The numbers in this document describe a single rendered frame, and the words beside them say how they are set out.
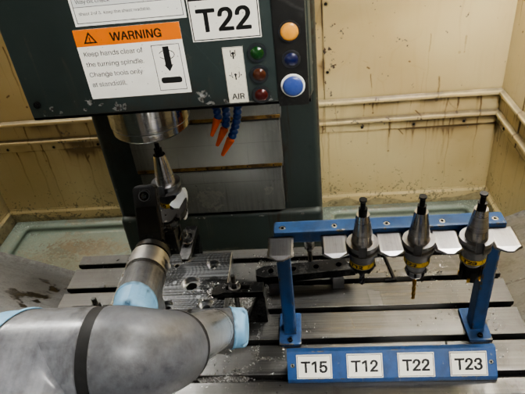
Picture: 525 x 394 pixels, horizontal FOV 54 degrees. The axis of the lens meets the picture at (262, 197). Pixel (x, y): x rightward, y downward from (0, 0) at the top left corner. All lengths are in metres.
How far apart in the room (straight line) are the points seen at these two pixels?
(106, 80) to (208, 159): 0.82
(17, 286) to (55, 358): 1.40
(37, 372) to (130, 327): 0.10
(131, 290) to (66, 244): 1.44
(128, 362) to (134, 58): 0.43
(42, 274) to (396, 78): 1.44
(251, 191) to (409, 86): 0.70
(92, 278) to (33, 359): 1.01
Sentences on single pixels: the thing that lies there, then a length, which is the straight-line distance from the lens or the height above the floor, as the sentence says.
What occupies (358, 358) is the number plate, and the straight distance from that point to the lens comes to 1.20.
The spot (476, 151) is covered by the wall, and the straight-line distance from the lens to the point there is 2.14.
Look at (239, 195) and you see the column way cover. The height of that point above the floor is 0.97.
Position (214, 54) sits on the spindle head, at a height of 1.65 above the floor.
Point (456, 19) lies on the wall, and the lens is 1.90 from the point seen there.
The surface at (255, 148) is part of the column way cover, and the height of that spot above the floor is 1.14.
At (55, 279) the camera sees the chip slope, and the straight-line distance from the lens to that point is 2.01.
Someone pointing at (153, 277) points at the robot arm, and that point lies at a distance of 0.94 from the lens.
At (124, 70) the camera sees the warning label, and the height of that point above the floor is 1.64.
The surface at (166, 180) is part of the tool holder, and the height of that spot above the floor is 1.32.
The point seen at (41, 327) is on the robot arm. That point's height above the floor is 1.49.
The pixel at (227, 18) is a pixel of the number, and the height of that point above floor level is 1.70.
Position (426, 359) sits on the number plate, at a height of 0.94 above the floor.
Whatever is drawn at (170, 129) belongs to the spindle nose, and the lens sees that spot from 1.00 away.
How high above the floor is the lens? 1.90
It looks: 35 degrees down
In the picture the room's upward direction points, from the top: 7 degrees counter-clockwise
